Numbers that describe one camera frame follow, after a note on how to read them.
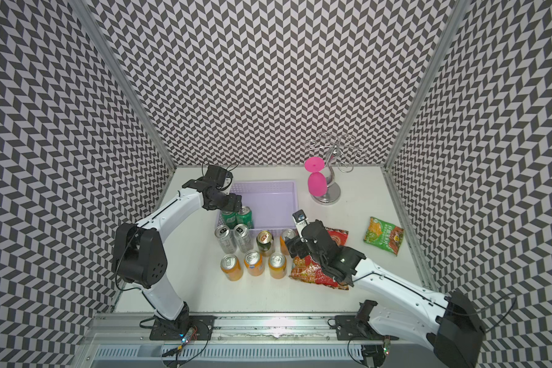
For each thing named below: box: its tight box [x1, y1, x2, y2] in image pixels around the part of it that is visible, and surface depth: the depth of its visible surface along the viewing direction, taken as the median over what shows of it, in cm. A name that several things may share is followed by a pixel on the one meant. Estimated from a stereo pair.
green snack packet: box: [363, 216, 405, 257], surface depth 93 cm
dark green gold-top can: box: [256, 230, 274, 252], surface depth 84 cm
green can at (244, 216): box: [235, 205, 254, 230], surface depth 91 cm
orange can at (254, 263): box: [243, 249, 265, 277], surface depth 80 cm
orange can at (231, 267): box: [220, 254, 244, 282], surface depth 79 cm
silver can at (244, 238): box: [233, 223, 255, 254], surface depth 83 cm
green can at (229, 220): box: [222, 211, 237, 230], surface depth 91 cm
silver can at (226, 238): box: [214, 224, 237, 255], surface depth 83 cm
